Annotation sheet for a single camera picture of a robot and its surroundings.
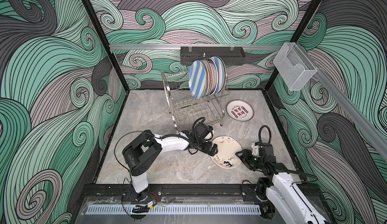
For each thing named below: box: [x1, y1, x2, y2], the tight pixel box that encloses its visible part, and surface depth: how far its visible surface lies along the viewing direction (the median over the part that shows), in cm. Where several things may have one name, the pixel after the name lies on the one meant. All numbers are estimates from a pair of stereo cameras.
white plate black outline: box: [204, 59, 214, 98], surface depth 70 cm
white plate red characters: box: [225, 99, 255, 122], surface depth 109 cm
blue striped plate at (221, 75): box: [216, 56, 228, 94], surface depth 74 cm
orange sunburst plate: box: [209, 58, 219, 96], surface depth 71 cm
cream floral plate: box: [210, 135, 243, 170], surface depth 87 cm
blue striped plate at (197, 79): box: [188, 60, 207, 99], surface depth 79 cm
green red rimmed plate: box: [211, 58, 219, 96], surface depth 71 cm
